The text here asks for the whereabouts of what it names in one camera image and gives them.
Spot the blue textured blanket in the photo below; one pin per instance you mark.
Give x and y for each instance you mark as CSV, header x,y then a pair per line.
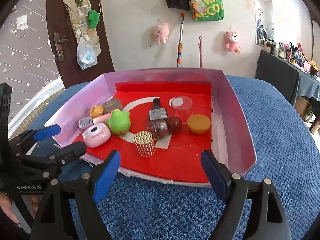
x,y
286,153

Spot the orange ring cup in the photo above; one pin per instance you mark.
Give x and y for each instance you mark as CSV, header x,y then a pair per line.
x,y
96,111

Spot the orange dome cup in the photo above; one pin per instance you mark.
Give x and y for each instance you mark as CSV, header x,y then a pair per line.
x,y
198,123

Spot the pink plush left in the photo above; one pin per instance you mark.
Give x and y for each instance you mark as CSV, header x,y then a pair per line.
x,y
162,33

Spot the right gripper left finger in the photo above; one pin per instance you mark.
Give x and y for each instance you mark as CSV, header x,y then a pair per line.
x,y
54,218

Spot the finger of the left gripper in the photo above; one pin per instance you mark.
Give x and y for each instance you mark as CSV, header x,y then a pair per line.
x,y
51,162
27,139

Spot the green yellow dinosaur toy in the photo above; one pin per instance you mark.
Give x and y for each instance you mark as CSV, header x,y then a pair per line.
x,y
119,122

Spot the beige hanging organizer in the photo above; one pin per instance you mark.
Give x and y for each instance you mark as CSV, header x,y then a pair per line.
x,y
78,12

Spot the clear plastic round lid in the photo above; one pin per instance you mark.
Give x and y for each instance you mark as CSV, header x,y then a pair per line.
x,y
181,103

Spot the red paper liner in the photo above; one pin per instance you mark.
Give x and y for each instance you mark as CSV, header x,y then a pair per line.
x,y
177,156

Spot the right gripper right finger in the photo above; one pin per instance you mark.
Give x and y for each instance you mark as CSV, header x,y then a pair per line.
x,y
267,219

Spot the person's hand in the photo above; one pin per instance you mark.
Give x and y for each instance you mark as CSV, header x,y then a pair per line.
x,y
6,206

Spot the pink stick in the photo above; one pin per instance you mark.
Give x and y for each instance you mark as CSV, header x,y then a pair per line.
x,y
200,51

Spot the gold studded cylinder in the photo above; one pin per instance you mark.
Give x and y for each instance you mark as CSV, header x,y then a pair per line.
x,y
144,143

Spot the grey pebble case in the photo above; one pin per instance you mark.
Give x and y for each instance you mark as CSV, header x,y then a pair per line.
x,y
111,105

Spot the pink plush right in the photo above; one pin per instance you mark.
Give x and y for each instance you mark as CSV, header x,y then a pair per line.
x,y
232,41

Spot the side table blue cloth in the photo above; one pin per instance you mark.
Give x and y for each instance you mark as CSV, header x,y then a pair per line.
x,y
288,79

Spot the dark nail polish bottle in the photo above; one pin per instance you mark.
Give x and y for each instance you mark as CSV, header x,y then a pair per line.
x,y
157,112

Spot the pink cardboard tray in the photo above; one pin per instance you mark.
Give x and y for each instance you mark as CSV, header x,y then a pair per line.
x,y
232,143

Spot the green plush on door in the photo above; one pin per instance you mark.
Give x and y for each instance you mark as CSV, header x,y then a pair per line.
x,y
93,19

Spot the green tote bag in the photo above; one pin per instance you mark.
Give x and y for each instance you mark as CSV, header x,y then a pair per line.
x,y
207,10

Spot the pink plush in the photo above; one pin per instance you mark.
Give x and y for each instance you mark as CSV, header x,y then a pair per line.
x,y
162,33
232,41

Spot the purple nail polish bottle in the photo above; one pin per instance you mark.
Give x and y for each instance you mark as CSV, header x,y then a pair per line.
x,y
87,122

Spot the mop handle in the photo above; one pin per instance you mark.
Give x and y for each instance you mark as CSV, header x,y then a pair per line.
x,y
179,51

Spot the pink round device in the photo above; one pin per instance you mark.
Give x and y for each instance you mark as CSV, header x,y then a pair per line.
x,y
96,135

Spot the plastic bag on door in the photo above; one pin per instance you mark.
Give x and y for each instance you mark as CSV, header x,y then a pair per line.
x,y
85,55

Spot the door handle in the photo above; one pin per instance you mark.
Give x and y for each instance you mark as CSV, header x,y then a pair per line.
x,y
58,41

